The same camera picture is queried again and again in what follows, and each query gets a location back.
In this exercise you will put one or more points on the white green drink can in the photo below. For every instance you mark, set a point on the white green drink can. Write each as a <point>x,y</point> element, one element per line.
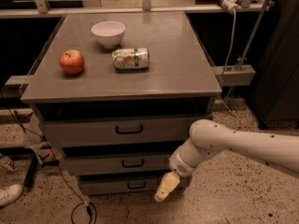
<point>138,58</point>

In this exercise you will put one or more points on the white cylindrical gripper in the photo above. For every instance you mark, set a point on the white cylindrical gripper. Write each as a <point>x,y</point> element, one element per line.
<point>180,165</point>

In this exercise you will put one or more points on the grey top drawer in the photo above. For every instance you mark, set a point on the grey top drawer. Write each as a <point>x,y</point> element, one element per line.
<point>122,122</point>

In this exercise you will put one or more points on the dark cabinet on right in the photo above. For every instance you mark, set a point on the dark cabinet on right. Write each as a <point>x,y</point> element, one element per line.
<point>274,91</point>

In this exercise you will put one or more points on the grey drawer cabinet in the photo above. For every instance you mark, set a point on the grey drawer cabinet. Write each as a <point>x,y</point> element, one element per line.
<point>118,93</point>

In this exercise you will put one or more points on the white shoe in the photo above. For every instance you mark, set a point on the white shoe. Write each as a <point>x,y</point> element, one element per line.
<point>10,194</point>

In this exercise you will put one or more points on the grey metal side bracket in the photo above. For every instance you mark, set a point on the grey metal side bracket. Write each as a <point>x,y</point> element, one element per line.
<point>229,76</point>

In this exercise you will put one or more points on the grey bottom drawer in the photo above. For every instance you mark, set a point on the grey bottom drawer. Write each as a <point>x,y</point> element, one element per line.
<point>120,183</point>

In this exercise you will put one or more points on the black stand foot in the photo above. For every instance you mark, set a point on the black stand foot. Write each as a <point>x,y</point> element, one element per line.
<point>29,178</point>

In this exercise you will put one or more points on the grey drawer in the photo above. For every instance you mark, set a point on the grey drawer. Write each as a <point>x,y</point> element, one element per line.
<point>120,183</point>
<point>122,122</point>
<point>118,159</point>

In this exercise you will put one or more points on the red apple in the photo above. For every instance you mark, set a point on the red apple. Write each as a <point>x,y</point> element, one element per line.
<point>71,61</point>

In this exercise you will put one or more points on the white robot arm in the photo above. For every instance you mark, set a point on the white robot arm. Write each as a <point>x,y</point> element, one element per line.
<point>208,138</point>

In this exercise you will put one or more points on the white bowl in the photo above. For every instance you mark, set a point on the white bowl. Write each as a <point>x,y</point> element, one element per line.
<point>109,34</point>

